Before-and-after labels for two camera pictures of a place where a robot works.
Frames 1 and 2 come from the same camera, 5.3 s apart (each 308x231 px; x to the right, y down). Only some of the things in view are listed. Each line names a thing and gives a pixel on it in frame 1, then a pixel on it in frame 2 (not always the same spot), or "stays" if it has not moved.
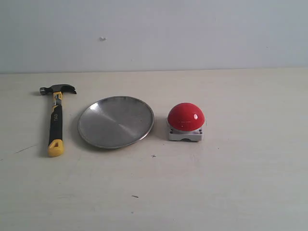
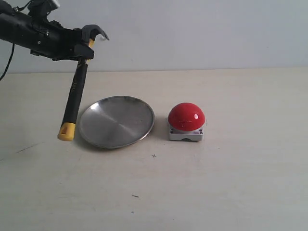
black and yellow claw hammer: [56, 145] → [67, 131]
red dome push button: [186, 121] stays
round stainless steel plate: [115, 122] stays
